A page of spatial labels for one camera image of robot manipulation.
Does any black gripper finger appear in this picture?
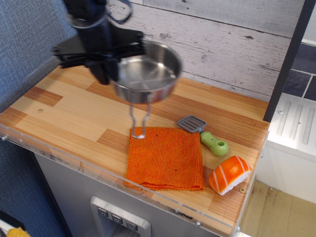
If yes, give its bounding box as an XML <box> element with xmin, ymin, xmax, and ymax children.
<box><xmin>105</xmin><ymin>58</ymin><xmax>120</xmax><ymax>81</ymax></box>
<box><xmin>85</xmin><ymin>61</ymin><xmax>109</xmax><ymax>85</ymax></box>

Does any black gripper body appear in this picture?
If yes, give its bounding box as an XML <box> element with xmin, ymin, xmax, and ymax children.
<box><xmin>51</xmin><ymin>14</ymin><xmax>145</xmax><ymax>68</ymax></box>

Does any stainless steel pot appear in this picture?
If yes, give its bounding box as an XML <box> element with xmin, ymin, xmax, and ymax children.
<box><xmin>110</xmin><ymin>41</ymin><xmax>183</xmax><ymax>139</ymax></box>

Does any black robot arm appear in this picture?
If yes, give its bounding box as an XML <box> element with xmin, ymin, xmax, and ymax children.
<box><xmin>51</xmin><ymin>0</ymin><xmax>145</xmax><ymax>85</ymax></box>

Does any clear acrylic table guard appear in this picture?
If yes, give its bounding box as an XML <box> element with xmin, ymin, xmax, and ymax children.
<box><xmin>0</xmin><ymin>59</ymin><xmax>269</xmax><ymax>237</ymax></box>

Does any orange folded cloth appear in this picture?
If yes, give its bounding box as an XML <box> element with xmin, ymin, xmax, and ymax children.
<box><xmin>125</xmin><ymin>127</ymin><xmax>205</xmax><ymax>191</ymax></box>

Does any grey green toy spatula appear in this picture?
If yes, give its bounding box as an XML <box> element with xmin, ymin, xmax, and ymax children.
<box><xmin>177</xmin><ymin>116</ymin><xmax>229</xmax><ymax>157</ymax></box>

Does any silver dispenser button panel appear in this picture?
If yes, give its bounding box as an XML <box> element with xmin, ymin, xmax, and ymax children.
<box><xmin>90</xmin><ymin>196</ymin><xmax>152</xmax><ymax>237</ymax></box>

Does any toy salmon sushi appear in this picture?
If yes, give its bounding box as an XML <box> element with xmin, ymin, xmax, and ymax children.
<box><xmin>208</xmin><ymin>156</ymin><xmax>252</xmax><ymax>196</ymax></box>

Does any yellow black object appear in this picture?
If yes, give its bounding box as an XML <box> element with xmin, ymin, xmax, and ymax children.
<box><xmin>0</xmin><ymin>228</ymin><xmax>30</xmax><ymax>237</ymax></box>

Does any white ribbed appliance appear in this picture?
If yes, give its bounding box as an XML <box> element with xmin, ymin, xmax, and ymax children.
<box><xmin>256</xmin><ymin>93</ymin><xmax>316</xmax><ymax>203</ymax></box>

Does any grey ribbon cable loop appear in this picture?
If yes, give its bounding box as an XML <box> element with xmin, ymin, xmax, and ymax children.
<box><xmin>106</xmin><ymin>0</ymin><xmax>133</xmax><ymax>25</ymax></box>

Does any dark grey right post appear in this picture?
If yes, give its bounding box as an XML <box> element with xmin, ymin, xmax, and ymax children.
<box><xmin>263</xmin><ymin>0</ymin><xmax>316</xmax><ymax>122</ymax></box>

